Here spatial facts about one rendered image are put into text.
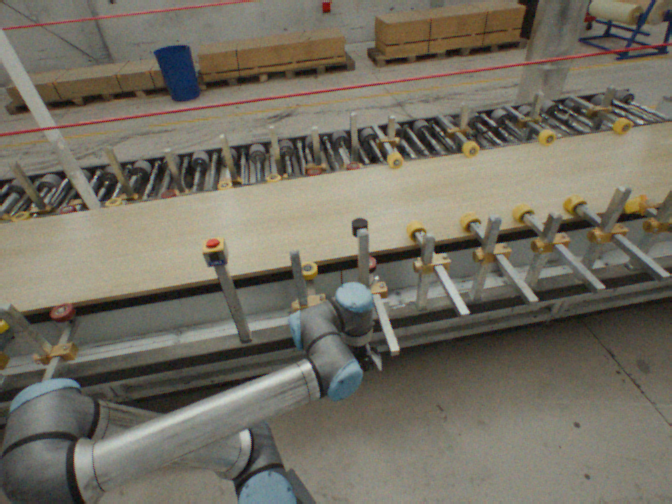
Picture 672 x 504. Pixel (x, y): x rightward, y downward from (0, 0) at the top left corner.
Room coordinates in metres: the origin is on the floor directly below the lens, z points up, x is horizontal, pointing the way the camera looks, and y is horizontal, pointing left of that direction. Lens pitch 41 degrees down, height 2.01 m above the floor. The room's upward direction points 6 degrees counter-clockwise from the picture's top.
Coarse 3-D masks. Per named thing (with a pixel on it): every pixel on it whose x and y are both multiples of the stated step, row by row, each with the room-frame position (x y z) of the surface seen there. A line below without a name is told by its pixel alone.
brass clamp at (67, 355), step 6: (54, 348) 0.94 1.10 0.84; (60, 348) 0.93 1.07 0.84; (72, 348) 0.94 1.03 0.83; (36, 354) 0.92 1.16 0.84; (54, 354) 0.91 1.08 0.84; (60, 354) 0.91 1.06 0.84; (66, 354) 0.91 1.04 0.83; (72, 354) 0.92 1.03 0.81; (36, 360) 0.90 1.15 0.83; (42, 360) 0.90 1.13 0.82; (48, 360) 0.90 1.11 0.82; (66, 360) 0.91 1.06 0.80; (72, 360) 0.91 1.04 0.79
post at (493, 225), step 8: (496, 216) 1.10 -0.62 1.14; (488, 224) 1.11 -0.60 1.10; (496, 224) 1.09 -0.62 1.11; (488, 232) 1.09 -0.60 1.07; (496, 232) 1.09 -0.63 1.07; (488, 240) 1.08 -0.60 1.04; (496, 240) 1.09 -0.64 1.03; (488, 248) 1.08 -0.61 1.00; (480, 264) 1.09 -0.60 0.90; (488, 264) 1.09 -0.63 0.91; (480, 272) 1.08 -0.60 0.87; (480, 280) 1.09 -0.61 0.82; (472, 288) 1.11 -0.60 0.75; (480, 288) 1.09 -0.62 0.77
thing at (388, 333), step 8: (376, 296) 1.02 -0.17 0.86; (376, 304) 0.98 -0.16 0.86; (376, 312) 0.96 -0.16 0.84; (384, 312) 0.93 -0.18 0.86; (384, 320) 0.90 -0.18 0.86; (384, 328) 0.86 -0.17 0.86; (384, 336) 0.84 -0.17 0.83; (392, 336) 0.82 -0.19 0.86; (392, 344) 0.79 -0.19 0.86; (392, 352) 0.76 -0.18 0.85
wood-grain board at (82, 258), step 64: (640, 128) 2.12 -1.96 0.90; (256, 192) 1.83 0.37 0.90; (320, 192) 1.76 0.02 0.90; (384, 192) 1.70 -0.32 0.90; (448, 192) 1.64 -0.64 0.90; (512, 192) 1.58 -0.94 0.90; (576, 192) 1.53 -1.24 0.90; (640, 192) 1.48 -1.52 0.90; (0, 256) 1.48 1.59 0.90; (64, 256) 1.43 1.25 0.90; (128, 256) 1.38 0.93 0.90; (192, 256) 1.33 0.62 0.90; (256, 256) 1.29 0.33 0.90; (320, 256) 1.25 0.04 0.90
